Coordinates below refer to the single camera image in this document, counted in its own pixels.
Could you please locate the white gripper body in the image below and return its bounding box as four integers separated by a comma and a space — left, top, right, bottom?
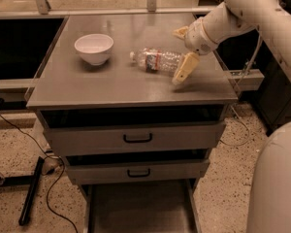
184, 17, 218, 55

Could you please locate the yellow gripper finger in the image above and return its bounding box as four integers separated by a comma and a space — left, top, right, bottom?
173, 26, 188, 40
172, 51, 200, 85

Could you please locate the clear plastic water bottle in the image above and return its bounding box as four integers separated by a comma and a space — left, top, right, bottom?
129, 48, 183, 75

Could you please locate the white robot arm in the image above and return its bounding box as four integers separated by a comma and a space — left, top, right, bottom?
173, 0, 291, 233

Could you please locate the grey drawer cabinet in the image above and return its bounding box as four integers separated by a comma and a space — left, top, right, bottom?
24, 13, 240, 233

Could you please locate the grey top drawer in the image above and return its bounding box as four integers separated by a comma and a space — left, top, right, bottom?
43, 106, 225, 156

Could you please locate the grey drawer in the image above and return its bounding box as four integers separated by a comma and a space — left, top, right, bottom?
82, 180, 202, 233
66, 150, 210, 184
43, 106, 225, 156

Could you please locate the grey bottom drawer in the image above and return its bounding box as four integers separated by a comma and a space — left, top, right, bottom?
82, 180, 202, 233

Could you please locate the grey middle drawer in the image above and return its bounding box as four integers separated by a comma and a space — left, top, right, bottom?
66, 150, 210, 184

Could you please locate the white ceramic bowl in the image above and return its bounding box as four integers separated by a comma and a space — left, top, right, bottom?
74, 34, 113, 66

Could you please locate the dark cabinet at right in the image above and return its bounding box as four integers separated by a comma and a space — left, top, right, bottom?
252, 43, 291, 135

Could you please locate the black metal floor bar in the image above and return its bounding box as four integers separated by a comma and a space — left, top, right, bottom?
0, 157, 45, 226

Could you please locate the white power cable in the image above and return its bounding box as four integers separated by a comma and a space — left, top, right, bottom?
218, 32, 265, 148

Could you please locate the black top drawer handle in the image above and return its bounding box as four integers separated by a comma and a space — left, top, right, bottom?
122, 133, 153, 144

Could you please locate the black drawer handle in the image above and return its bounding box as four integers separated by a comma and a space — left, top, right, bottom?
122, 133, 153, 144
127, 169, 151, 178

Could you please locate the black middle drawer handle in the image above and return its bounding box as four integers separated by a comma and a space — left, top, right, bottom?
127, 169, 151, 178

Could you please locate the black floor cable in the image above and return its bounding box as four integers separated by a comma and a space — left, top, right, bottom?
0, 111, 80, 233

